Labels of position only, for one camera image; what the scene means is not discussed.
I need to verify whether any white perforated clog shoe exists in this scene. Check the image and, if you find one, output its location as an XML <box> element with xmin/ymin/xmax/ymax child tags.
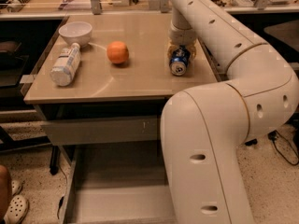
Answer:
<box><xmin>4</xmin><ymin>195</ymin><xmax>29</xmax><ymax>224</ymax></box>

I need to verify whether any grey drawer cabinet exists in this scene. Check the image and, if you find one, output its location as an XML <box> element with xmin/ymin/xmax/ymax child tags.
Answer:
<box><xmin>20</xmin><ymin>12</ymin><xmax>225</xmax><ymax>161</ymax></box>

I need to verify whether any open grey middle drawer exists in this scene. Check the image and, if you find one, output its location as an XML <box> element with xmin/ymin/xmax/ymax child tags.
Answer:
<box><xmin>59</xmin><ymin>141</ymin><xmax>177</xmax><ymax>224</ymax></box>

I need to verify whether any white bowl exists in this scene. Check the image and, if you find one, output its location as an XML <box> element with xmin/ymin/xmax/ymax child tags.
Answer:
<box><xmin>59</xmin><ymin>21</ymin><xmax>93</xmax><ymax>47</ymax></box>

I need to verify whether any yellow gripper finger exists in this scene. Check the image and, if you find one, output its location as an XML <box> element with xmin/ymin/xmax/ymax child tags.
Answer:
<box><xmin>187</xmin><ymin>43</ymin><xmax>196</xmax><ymax>60</ymax></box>
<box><xmin>167</xmin><ymin>43</ymin><xmax>177</xmax><ymax>59</ymax></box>

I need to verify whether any orange fruit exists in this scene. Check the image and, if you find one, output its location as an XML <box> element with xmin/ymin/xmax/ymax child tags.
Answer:
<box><xmin>107</xmin><ymin>41</ymin><xmax>129</xmax><ymax>64</ymax></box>

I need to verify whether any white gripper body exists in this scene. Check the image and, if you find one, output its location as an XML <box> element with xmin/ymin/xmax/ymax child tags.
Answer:
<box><xmin>169</xmin><ymin>25</ymin><xmax>197</xmax><ymax>49</ymax></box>

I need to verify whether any grey top drawer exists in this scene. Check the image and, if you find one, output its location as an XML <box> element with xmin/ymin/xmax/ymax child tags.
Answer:
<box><xmin>41</xmin><ymin>116</ymin><xmax>160</xmax><ymax>146</ymax></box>

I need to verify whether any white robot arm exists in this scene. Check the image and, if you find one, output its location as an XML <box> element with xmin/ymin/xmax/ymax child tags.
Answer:
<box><xmin>161</xmin><ymin>0</ymin><xmax>298</xmax><ymax>224</ymax></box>

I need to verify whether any blue pepsi can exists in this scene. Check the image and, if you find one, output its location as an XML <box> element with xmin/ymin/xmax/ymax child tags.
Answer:
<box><xmin>169</xmin><ymin>46</ymin><xmax>191</xmax><ymax>77</ymax></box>

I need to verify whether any black coiled tool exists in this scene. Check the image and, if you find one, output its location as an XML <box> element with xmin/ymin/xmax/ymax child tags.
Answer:
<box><xmin>7</xmin><ymin>0</ymin><xmax>31</xmax><ymax>13</ymax></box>

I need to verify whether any clear plastic water bottle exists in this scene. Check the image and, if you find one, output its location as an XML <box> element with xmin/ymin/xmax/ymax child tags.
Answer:
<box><xmin>50</xmin><ymin>43</ymin><xmax>81</xmax><ymax>87</ymax></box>

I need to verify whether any black table leg with caster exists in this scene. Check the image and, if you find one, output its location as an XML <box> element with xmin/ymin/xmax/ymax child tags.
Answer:
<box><xmin>245</xmin><ymin>139</ymin><xmax>258</xmax><ymax>147</ymax></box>

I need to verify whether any person's bare leg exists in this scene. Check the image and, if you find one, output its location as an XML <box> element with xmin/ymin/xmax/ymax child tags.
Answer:
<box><xmin>0</xmin><ymin>165</ymin><xmax>12</xmax><ymax>222</ymax></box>

